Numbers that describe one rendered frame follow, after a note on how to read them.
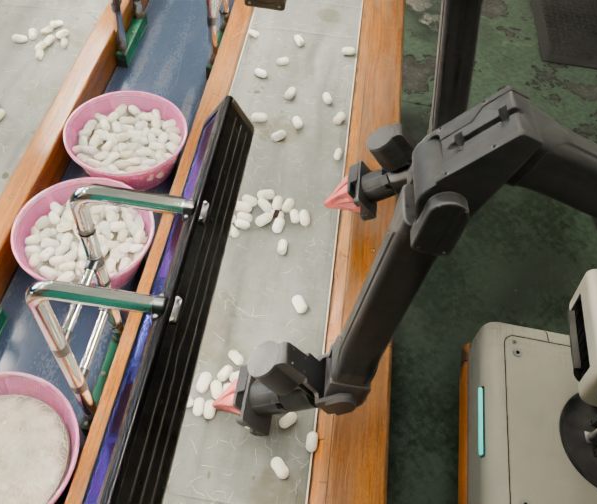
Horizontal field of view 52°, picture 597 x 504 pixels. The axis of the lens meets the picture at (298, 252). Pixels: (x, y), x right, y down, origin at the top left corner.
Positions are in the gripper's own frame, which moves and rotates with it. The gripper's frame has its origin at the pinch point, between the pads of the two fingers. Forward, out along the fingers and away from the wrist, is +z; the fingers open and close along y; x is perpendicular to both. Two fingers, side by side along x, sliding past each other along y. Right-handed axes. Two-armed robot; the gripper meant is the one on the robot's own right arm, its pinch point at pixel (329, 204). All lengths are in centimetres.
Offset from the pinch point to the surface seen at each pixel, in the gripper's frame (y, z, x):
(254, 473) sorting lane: 51, 9, 1
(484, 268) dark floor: -52, 7, 102
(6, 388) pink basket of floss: 44, 42, -26
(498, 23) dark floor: -209, -5, 113
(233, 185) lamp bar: 21.5, -5.4, -29.1
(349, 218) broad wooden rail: -1.7, 0.0, 7.3
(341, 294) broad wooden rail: 17.0, 0.1, 7.2
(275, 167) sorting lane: -15.0, 14.4, -2.5
